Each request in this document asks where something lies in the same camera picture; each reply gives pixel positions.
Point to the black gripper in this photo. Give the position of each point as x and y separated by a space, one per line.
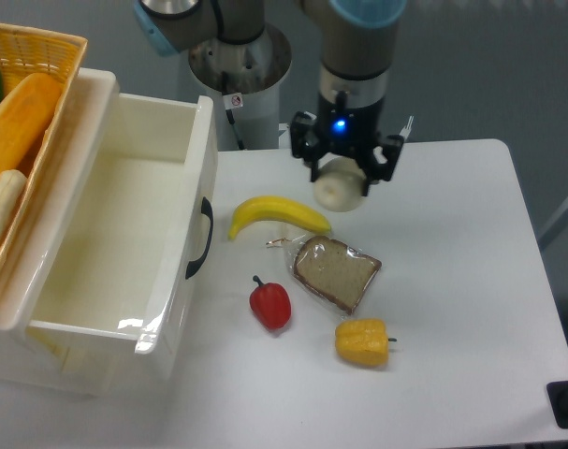
349 132

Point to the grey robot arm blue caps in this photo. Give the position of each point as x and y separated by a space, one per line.
357 48

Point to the white upper drawer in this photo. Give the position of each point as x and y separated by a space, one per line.
118 281

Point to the white drawer cabinet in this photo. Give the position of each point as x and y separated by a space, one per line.
27 356

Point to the yellow banana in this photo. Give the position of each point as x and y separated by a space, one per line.
280 209

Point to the bread slice in plastic bag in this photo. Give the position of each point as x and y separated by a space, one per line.
330 269

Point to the red bell pepper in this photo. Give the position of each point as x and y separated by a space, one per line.
271 304

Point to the yellow bell pepper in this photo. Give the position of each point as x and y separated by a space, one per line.
363 342

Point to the orange baguette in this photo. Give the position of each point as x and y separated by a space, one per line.
25 114

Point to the yellow wicker basket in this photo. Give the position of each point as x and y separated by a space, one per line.
24 51

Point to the cream peanut shaped toy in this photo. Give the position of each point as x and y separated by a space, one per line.
12 183

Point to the white table bracket left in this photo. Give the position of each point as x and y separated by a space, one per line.
284 136

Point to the white table bracket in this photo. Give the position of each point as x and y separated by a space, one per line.
284 136
406 130

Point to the white table bracket right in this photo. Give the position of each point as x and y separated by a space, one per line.
406 130

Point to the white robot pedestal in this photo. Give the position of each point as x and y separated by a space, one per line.
243 82

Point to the black drawer handle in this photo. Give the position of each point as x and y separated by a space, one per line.
205 236

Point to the white frame at right edge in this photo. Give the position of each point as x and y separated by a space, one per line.
555 224

